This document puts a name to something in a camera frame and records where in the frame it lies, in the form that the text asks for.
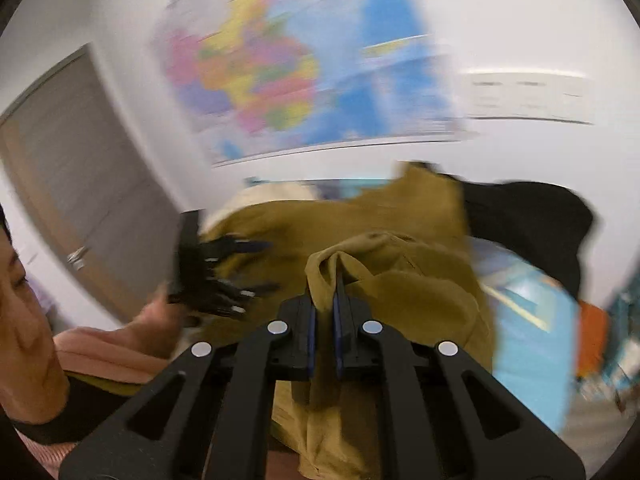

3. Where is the mustard brown jacket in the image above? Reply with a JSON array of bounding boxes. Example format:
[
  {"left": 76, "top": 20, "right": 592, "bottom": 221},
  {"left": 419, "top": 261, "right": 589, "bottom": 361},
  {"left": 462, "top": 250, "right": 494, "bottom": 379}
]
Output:
[{"left": 203, "top": 164, "right": 496, "bottom": 479}]

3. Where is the pink sleeved forearm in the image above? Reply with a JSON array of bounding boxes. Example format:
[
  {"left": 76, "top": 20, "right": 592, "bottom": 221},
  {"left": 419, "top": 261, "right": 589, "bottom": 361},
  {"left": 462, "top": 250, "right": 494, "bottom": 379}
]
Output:
[{"left": 53, "top": 327, "right": 180, "bottom": 385}]

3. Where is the person's left hand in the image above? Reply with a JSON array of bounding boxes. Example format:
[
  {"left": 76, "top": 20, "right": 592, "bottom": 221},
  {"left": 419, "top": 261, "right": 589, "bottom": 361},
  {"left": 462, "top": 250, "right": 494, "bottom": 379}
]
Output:
[{"left": 131, "top": 283, "right": 190, "bottom": 341}]

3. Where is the cream folded garment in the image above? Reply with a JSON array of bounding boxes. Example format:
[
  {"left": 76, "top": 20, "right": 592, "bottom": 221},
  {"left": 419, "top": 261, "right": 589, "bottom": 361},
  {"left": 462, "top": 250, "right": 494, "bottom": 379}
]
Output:
[{"left": 198, "top": 182, "right": 320, "bottom": 235}]

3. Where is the teal grey patterned bedsheet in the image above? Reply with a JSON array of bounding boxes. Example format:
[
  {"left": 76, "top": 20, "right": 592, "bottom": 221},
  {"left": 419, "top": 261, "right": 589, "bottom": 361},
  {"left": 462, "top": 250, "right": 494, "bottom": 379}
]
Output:
[{"left": 244, "top": 176, "right": 582, "bottom": 436}]

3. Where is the person's face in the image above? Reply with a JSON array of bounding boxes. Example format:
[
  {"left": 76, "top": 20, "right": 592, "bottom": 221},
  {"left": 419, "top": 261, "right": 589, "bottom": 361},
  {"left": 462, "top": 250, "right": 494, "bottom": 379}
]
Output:
[{"left": 0, "top": 218, "right": 68, "bottom": 425}]

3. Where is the grey room door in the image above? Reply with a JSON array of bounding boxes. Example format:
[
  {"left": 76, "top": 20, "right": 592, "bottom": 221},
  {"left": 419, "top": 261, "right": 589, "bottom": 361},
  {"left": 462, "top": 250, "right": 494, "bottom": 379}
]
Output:
[{"left": 1, "top": 47, "right": 180, "bottom": 322}]

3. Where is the black garment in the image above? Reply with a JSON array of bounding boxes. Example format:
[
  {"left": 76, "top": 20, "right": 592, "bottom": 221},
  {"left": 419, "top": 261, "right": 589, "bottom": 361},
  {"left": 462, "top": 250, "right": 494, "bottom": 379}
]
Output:
[{"left": 414, "top": 160, "right": 597, "bottom": 302}]

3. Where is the colourful wall map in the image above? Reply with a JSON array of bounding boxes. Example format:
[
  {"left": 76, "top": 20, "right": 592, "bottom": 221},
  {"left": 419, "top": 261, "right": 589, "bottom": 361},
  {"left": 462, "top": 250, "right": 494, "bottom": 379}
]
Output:
[{"left": 151, "top": 0, "right": 462, "bottom": 165}]

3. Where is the left white wall socket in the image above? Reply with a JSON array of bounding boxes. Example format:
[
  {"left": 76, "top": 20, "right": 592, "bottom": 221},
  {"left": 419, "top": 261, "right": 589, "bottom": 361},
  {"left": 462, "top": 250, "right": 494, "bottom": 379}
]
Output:
[{"left": 469, "top": 72, "right": 515, "bottom": 119}]

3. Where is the white wall socket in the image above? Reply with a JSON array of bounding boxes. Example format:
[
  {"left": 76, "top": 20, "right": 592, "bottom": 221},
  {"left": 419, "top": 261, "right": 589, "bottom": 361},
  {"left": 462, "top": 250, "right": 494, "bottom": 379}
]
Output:
[
  {"left": 469, "top": 72, "right": 515, "bottom": 119},
  {"left": 513, "top": 73, "right": 560, "bottom": 120}
]

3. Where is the middle white wall socket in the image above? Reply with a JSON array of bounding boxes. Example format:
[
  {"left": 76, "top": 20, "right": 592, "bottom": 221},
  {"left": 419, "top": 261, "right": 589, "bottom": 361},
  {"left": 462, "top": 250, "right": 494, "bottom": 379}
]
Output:
[{"left": 513, "top": 73, "right": 560, "bottom": 120}]

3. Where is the white network wall plate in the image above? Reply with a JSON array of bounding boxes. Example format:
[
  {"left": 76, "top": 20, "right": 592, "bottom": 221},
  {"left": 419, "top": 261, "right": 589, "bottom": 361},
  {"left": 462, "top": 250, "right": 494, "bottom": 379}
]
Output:
[{"left": 559, "top": 76, "right": 592, "bottom": 124}]

